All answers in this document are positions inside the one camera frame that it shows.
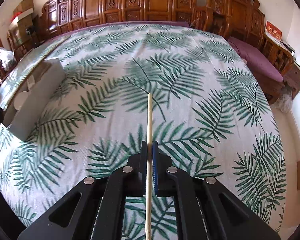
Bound light bamboo chopstick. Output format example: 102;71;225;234
145;93;153;240

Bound leaf-print tablecloth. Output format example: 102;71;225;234
0;23;286;231

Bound large white plastic spoon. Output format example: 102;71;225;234
13;91;29;111

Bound grey rectangular utensil tray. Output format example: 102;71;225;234
3;58;65;141

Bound purple seat cushion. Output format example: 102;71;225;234
228;36;283;82

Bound clear plastic bag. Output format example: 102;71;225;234
0;47;17;71

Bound red sign card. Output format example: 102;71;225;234
265;21;282;41

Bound wooden armchair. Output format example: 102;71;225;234
190;6;232;40

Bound carved wooden bench backrest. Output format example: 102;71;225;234
39;0;264;47

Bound cardboard boxes stack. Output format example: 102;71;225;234
9;0;34;33

